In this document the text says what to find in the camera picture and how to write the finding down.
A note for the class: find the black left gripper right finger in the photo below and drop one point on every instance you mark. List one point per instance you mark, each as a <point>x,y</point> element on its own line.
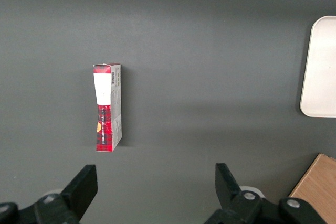
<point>231,197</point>

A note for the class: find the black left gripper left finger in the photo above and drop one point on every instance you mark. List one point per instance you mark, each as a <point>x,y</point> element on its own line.
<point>76,195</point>

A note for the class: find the cream rectangular tray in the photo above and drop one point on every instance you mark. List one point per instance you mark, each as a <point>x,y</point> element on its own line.
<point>321,72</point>

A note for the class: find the red plaid cardboard box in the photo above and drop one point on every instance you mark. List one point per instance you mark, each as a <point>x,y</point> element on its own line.
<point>105,119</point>

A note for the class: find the wooden drawer cabinet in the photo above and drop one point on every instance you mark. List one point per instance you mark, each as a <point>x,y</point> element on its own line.
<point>319,182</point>

